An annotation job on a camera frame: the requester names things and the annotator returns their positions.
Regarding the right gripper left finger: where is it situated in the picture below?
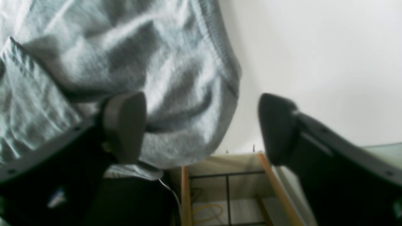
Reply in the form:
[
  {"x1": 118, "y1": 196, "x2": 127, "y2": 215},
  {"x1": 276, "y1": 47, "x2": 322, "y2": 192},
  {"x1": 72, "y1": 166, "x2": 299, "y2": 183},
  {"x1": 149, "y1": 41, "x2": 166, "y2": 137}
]
[{"x1": 1, "y1": 92, "x2": 147, "y2": 226}]

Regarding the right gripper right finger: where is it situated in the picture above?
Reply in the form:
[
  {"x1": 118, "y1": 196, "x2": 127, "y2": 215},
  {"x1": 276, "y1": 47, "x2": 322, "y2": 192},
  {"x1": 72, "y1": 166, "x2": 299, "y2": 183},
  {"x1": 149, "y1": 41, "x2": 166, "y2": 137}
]
[{"x1": 258, "y1": 93, "x2": 402, "y2": 226}]

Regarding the plain dark grey T-shirt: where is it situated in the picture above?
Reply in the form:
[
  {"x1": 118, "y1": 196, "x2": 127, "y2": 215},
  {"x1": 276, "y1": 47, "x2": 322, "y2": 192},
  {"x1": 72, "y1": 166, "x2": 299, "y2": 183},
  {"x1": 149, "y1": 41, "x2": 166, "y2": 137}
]
[{"x1": 0, "y1": 0, "x2": 241, "y2": 180}]

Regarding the wooden chair frame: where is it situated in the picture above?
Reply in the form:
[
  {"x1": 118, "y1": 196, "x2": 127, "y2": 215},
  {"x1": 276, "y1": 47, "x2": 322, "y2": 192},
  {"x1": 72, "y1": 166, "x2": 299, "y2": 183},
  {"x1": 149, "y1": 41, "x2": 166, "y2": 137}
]
[{"x1": 172, "y1": 152, "x2": 306, "y2": 226}]

